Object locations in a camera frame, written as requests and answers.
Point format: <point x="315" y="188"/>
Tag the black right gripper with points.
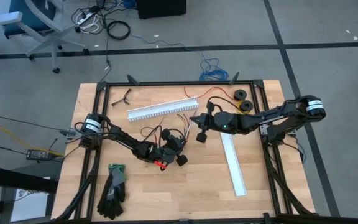
<point x="207" y="123"/>

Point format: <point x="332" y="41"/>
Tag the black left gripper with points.
<point x="171" y="152"/>

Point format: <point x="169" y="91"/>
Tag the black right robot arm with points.
<point x="259" y="118"/>

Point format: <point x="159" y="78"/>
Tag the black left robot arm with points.
<point x="126" y="140"/>

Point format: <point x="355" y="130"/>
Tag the black work glove green cuff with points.
<point x="113" y="193"/>

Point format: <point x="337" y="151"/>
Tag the black box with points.
<point x="160" y="7"/>

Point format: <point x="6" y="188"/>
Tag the black power adapter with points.
<point x="37" y="154"/>

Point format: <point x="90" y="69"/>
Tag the white power strip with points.
<point x="87" y="16"/>

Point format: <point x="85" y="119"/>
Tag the dark desk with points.
<point x="17" y="182"/>

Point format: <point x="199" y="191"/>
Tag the white office chair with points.
<point x="39" y="18"/>

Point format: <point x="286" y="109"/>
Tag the black aluminium table frame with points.
<point x="179" y="83"/>

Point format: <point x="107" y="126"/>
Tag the white duct cover strip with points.
<point x="233" y="161"/>

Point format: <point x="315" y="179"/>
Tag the grey metal bracket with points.
<point x="262" y="130"/>
<point x="68" y="133"/>

